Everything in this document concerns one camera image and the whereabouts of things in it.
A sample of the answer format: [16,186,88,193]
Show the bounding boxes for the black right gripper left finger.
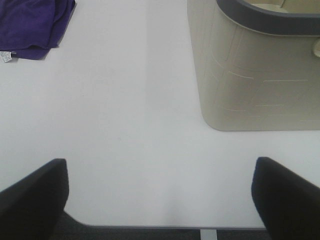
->
[0,158,69,240]

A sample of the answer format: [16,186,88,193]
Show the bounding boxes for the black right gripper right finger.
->
[251,157,320,240]

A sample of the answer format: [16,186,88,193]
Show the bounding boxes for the purple microfiber towel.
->
[0,0,76,63]

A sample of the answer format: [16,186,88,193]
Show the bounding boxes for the beige plastic basket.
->
[186,0,320,131]

